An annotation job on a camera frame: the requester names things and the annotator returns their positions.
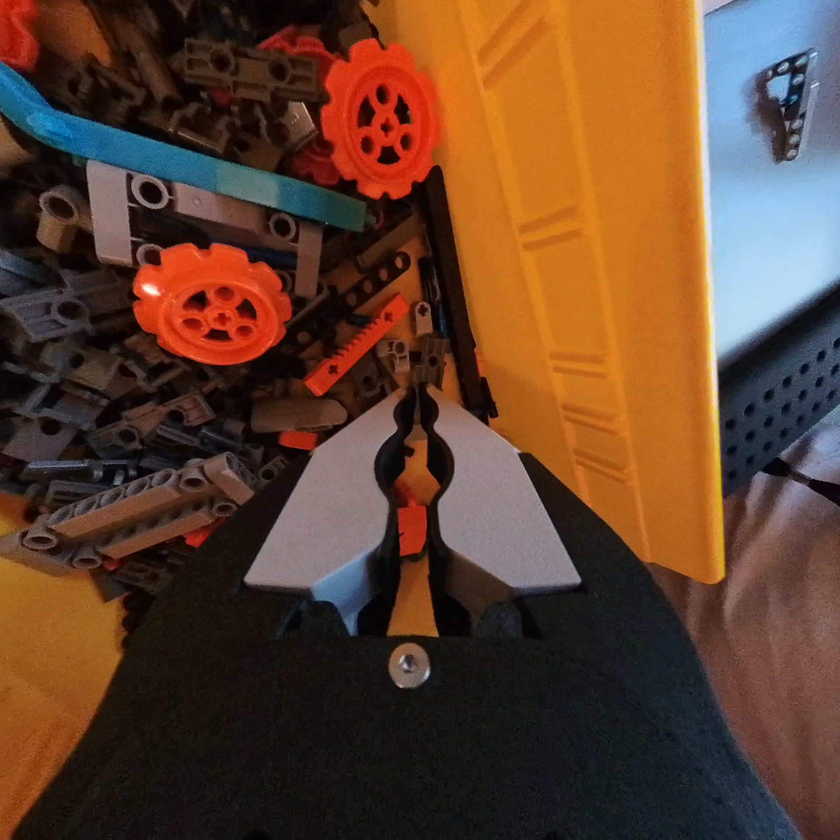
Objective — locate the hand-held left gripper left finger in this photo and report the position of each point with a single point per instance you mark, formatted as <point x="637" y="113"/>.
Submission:
<point x="335" y="512"/>

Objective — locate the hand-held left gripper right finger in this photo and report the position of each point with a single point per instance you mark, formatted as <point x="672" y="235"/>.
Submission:
<point x="505" y="512"/>

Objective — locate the small orange connector piece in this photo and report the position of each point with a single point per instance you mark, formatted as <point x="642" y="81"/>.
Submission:
<point x="411" y="528"/>

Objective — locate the pile of building pieces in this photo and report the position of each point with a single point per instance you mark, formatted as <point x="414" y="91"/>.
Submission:
<point x="118" y="394"/>

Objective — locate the yellow plastic bin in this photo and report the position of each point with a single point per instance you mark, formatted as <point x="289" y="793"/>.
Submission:
<point x="578" y="263"/>

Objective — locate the grey beam with blue pin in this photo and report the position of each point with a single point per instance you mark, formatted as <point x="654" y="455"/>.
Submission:
<point x="788" y="112"/>

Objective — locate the orange gear rack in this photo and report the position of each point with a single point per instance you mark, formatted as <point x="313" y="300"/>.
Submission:
<point x="357" y="348"/>

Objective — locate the light grey angled beams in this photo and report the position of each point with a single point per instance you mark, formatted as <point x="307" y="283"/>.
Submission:
<point x="131" y="505"/>

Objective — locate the orange gear wheel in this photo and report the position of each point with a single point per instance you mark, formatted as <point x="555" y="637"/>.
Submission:
<point x="378" y="118"/>
<point x="210" y="302"/>

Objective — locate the light grey plate piece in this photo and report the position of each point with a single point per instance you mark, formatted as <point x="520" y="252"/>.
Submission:
<point x="197" y="223"/>

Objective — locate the blue separator tool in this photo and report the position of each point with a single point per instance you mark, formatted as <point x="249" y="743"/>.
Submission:
<point x="197" y="177"/>

